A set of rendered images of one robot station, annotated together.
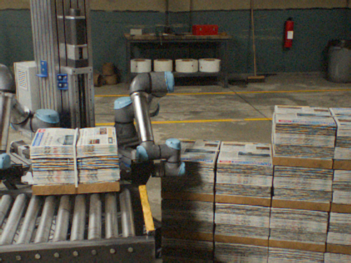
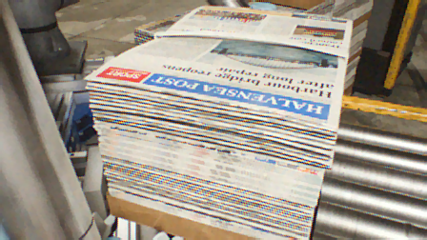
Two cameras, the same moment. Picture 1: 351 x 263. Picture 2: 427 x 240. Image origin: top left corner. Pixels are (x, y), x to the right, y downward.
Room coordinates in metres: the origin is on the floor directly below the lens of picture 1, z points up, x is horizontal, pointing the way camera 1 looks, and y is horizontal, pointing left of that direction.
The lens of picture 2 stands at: (1.90, 0.90, 1.21)
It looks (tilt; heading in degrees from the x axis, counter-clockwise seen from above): 33 degrees down; 300
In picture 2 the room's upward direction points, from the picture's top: straight up
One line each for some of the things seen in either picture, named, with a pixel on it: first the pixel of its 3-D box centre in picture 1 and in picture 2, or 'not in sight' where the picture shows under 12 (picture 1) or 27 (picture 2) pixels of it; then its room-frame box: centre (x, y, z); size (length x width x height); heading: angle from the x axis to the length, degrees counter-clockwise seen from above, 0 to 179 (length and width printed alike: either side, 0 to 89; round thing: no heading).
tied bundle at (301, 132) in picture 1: (300, 134); not in sight; (2.42, -0.67, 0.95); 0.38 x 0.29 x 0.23; 170
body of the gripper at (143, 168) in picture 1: (141, 169); not in sight; (2.23, 0.16, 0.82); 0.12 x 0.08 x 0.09; 99
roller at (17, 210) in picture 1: (13, 221); not in sight; (1.74, 0.64, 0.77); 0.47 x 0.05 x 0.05; 8
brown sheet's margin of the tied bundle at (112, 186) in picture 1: (101, 176); not in sight; (2.11, 0.34, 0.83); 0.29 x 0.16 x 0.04; 8
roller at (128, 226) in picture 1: (126, 215); (416, 148); (1.81, 0.19, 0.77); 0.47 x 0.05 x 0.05; 8
